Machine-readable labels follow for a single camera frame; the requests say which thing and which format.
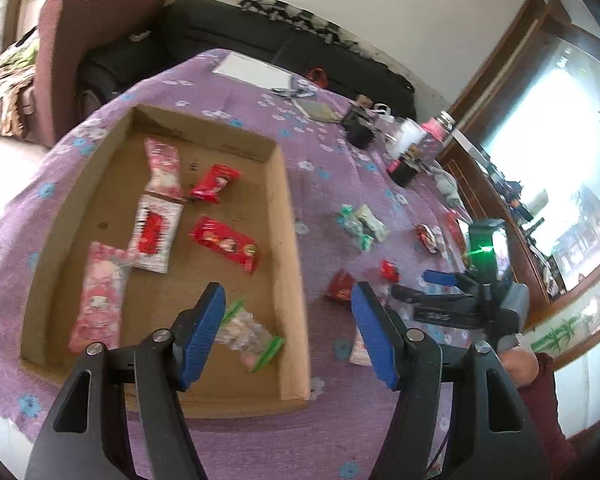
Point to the pink sleeved water bottle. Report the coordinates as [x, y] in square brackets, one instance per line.
[436, 130]

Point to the red plastic wrapper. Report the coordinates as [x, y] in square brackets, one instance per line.
[434, 239]

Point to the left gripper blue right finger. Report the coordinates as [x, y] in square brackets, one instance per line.
[380, 337]

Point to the long red candy packet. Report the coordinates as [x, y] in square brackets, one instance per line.
[227, 242]

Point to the green white snack packet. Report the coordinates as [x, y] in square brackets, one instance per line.
[362, 225]

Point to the black leather sofa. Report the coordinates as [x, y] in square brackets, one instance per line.
[186, 28]

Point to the red portrait candy packet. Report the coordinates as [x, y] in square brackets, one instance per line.
[208, 189]

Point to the black marker pen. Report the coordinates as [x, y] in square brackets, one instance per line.
[291, 94]

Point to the white crumpled cloth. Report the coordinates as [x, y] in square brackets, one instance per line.
[447, 186]

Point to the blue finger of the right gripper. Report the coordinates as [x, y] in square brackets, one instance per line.
[458, 280]
[414, 296]

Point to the clear green-edged snack bag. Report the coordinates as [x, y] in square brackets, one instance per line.
[241, 332]

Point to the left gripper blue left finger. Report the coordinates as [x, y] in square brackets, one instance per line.
[198, 329]

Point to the patterned blanket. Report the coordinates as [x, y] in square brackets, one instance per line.
[17, 70]

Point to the pink cartoon snack packet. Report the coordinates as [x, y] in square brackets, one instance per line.
[165, 169]

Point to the small red plastic bag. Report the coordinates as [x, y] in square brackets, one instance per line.
[318, 77]

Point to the purple floral tablecloth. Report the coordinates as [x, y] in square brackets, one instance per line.
[339, 432]

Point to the maroon armchair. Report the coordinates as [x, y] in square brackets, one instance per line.
[68, 30]

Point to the red gold-lettered snack packet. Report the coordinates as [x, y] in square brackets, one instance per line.
[340, 287]

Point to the small red candy packet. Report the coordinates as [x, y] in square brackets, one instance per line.
[389, 271]

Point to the cardboard tray box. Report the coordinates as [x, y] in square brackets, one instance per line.
[101, 206]

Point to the white red snack packet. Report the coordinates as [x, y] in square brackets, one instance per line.
[155, 226]
[359, 355]

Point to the person's right hand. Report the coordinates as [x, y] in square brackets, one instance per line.
[521, 364]

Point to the white paper sheet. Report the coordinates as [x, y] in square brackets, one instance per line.
[242, 68]

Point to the small olive notebook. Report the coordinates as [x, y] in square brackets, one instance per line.
[318, 111]

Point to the black cup with figurine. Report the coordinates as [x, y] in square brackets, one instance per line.
[359, 129]

